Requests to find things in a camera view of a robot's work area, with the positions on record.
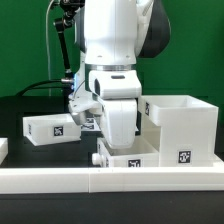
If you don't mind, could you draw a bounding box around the white front fence rail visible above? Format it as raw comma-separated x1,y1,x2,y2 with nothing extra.
0,166,224,194

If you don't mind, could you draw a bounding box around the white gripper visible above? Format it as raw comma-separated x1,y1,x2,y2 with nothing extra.
98,99,137,149

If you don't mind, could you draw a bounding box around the white front drawer box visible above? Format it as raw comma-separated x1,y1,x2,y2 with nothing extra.
92,136,159,167

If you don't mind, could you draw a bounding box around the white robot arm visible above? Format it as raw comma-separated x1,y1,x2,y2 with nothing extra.
69,0,171,149

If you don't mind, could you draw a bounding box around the black cable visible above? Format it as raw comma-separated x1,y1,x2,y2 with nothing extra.
15,79,65,98

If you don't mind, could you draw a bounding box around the paper marker sheet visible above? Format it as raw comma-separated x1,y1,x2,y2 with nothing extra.
81,118,100,131

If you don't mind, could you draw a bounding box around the white left fence block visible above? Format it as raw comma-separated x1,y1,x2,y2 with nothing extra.
0,138,8,165

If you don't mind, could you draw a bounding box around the white drawer box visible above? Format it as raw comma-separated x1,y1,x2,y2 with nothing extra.
92,136,159,167
23,114,81,146

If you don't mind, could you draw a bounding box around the white cable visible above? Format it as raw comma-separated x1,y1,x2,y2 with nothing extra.
45,0,55,97

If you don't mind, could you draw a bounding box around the white drawer cabinet frame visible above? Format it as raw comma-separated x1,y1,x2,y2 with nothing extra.
138,95,218,167

